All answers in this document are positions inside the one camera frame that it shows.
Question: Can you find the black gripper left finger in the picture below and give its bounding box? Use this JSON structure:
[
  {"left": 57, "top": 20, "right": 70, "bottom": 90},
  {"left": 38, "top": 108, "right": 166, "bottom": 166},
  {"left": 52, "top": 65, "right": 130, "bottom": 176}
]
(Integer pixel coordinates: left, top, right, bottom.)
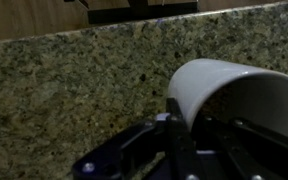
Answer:
[{"left": 71, "top": 97, "right": 199, "bottom": 180}]

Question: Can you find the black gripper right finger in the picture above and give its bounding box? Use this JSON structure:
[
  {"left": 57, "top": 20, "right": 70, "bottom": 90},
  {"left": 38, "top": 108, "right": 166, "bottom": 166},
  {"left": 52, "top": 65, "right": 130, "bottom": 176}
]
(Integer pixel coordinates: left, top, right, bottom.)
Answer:
[{"left": 196, "top": 113, "right": 288, "bottom": 180}]

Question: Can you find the white ceramic mug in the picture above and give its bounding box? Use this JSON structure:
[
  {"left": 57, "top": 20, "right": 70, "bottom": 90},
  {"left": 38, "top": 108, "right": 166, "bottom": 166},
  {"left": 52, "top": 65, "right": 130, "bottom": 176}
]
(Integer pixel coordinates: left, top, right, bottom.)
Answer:
[{"left": 166, "top": 58, "right": 288, "bottom": 145}]

